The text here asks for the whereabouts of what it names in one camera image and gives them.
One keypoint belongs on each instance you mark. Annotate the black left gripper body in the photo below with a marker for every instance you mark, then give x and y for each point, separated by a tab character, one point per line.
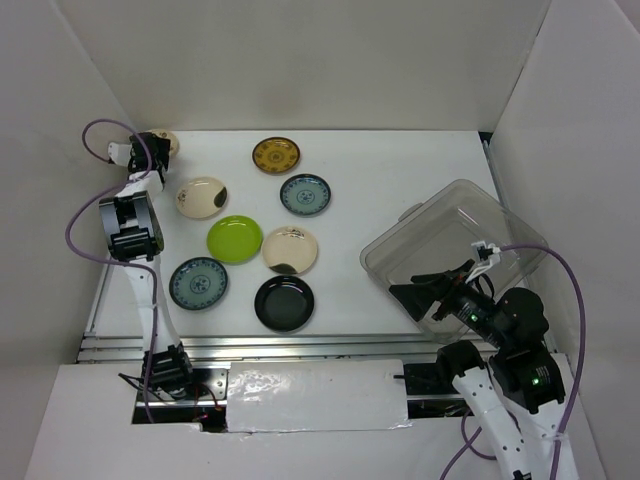
162	147

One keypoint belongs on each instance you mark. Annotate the clear plastic bin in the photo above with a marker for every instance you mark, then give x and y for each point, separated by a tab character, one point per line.
437	235

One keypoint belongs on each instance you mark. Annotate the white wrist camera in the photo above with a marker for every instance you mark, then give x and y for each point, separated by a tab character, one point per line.
488	254
119	153

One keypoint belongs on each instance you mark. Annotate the cream plate with dark patch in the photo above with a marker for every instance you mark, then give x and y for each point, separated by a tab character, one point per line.
201	197

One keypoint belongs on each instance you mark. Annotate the white front cover panel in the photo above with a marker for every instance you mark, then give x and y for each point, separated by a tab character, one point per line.
316	396

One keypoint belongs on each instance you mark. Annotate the large cream plate dark patch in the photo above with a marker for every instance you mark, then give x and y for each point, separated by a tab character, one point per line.
289	250

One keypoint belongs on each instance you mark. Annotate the yellow patterned plate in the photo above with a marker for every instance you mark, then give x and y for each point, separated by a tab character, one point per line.
276	155

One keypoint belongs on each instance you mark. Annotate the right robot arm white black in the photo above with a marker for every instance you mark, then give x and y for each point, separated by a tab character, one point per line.
517	395

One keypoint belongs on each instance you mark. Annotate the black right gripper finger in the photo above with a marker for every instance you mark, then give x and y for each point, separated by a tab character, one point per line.
448	275
416	297

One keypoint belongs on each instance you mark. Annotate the lime green plate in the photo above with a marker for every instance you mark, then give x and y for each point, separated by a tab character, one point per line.
234	239

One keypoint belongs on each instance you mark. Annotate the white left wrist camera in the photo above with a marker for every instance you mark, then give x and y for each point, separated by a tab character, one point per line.
119	153

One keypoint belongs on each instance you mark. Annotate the large blue patterned plate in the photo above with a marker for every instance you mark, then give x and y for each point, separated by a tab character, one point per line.
305	195

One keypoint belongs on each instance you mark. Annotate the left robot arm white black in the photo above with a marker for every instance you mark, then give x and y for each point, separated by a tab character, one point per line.
134	238

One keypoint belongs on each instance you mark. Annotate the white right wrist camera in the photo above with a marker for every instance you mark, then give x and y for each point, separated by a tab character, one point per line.
488	254

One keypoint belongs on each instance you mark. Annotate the black glossy plate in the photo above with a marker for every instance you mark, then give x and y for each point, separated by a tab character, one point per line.
284	304

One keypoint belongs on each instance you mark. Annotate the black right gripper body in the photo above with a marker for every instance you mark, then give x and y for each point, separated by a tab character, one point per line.
469	303

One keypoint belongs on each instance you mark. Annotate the small blue patterned plate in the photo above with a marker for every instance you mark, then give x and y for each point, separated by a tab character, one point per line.
198	283

